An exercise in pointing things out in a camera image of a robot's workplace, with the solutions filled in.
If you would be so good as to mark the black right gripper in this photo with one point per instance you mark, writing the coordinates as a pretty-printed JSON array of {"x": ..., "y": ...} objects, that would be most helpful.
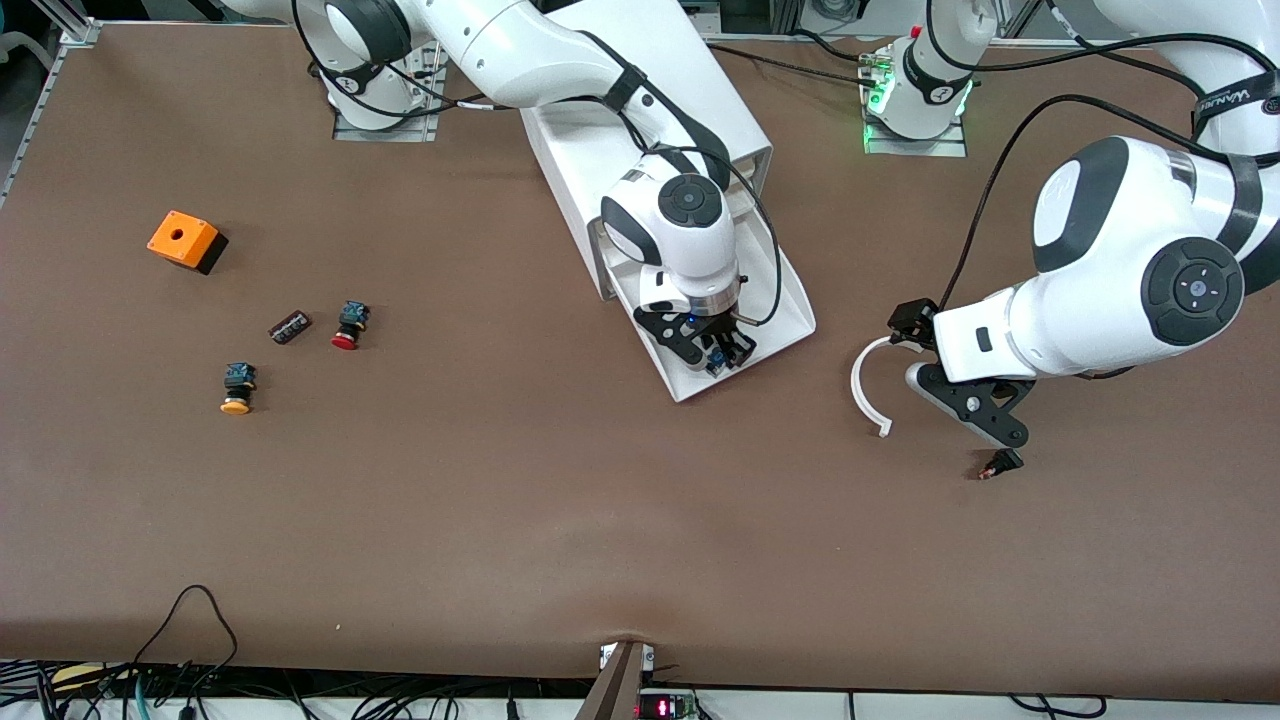
[{"x": 722, "y": 329}]

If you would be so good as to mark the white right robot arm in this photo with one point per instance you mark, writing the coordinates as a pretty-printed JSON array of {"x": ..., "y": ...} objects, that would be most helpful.
[{"x": 520, "y": 40}]

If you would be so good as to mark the red push button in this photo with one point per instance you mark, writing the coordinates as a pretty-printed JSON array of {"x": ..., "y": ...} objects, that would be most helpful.
[{"x": 350, "y": 322}]

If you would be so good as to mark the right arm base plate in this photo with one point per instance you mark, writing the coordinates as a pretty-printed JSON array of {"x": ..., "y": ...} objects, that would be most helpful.
[{"x": 400, "y": 128}]

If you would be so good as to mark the small black red-tipped switch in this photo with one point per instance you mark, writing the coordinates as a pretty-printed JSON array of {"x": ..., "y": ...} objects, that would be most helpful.
[{"x": 1005, "y": 463}]

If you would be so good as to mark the small dark brown connector block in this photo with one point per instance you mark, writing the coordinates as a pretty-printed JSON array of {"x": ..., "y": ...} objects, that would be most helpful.
[{"x": 290, "y": 328}]

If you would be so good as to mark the brown wedge post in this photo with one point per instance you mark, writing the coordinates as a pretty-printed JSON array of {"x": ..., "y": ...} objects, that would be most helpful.
[{"x": 612, "y": 690}]

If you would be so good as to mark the white drawer cabinet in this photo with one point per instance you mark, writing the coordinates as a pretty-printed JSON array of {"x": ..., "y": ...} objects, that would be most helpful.
[{"x": 570, "y": 150}]

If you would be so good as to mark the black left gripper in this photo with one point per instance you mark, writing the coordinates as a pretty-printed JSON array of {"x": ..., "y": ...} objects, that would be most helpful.
[{"x": 912, "y": 320}]

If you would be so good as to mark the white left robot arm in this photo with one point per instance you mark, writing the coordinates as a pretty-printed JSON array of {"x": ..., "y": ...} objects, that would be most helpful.
[{"x": 1100, "y": 250}]

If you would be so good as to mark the device with red display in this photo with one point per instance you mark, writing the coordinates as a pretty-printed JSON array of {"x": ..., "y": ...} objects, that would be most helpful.
[{"x": 665, "y": 708}]

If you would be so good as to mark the yellow push button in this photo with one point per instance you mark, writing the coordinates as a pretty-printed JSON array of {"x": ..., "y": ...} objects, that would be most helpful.
[{"x": 238, "y": 385}]

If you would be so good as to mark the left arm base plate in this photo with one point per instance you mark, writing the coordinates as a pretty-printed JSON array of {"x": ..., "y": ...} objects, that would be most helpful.
[{"x": 950, "y": 148}]

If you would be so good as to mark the orange box with hole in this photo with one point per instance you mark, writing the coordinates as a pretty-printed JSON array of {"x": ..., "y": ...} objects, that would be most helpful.
[{"x": 180, "y": 240}]

